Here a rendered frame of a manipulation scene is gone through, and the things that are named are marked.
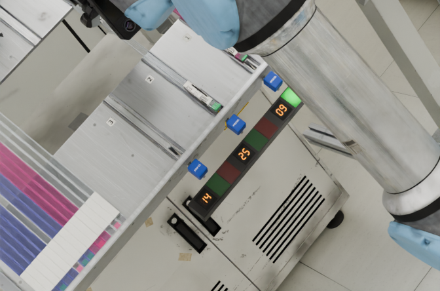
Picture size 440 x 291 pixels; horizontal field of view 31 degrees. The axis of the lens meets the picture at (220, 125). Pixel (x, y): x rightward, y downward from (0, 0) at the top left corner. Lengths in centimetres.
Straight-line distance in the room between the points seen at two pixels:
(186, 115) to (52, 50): 197
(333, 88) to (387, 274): 117
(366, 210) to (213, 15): 141
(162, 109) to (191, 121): 6
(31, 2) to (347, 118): 87
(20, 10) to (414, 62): 90
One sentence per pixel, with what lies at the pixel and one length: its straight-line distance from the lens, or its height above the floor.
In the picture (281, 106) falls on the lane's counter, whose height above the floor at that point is 66.
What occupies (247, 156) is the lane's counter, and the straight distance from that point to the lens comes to 146.
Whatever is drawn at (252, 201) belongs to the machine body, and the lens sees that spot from 195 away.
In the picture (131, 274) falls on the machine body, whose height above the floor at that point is 44.
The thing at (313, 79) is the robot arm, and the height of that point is 99.
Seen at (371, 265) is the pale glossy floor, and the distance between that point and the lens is 206.
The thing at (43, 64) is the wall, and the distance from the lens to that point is 340.
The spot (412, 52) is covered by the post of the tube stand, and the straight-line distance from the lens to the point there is 191.
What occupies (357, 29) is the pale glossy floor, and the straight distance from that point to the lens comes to 280.
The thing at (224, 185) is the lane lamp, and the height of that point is 65.
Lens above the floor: 147
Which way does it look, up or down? 31 degrees down
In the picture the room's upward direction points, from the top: 41 degrees counter-clockwise
